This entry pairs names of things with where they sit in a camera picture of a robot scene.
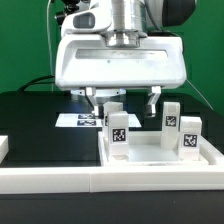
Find printed tag sheet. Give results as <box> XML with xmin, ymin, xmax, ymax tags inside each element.
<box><xmin>55</xmin><ymin>113</ymin><xmax>141</xmax><ymax>128</ymax></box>

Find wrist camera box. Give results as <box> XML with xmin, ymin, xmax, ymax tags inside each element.
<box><xmin>61</xmin><ymin>8</ymin><xmax>111</xmax><ymax>37</ymax></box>

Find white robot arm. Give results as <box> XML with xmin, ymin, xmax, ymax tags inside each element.
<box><xmin>55</xmin><ymin>0</ymin><xmax>197</xmax><ymax>117</ymax></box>

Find white square table top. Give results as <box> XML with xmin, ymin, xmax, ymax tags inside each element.
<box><xmin>98</xmin><ymin>131</ymin><xmax>209</xmax><ymax>166</ymax></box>

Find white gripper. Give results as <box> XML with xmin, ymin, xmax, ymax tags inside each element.
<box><xmin>55</xmin><ymin>34</ymin><xmax>186</xmax><ymax>117</ymax></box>

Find black cables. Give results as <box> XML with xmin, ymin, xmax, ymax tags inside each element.
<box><xmin>17</xmin><ymin>74</ymin><xmax>58</xmax><ymax>93</ymax></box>

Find white thin cable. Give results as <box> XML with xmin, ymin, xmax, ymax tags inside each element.
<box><xmin>46</xmin><ymin>0</ymin><xmax>55</xmax><ymax>92</ymax></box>

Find white U-shaped fence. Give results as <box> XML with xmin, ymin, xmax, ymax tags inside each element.
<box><xmin>0</xmin><ymin>140</ymin><xmax>224</xmax><ymax>194</ymax></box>

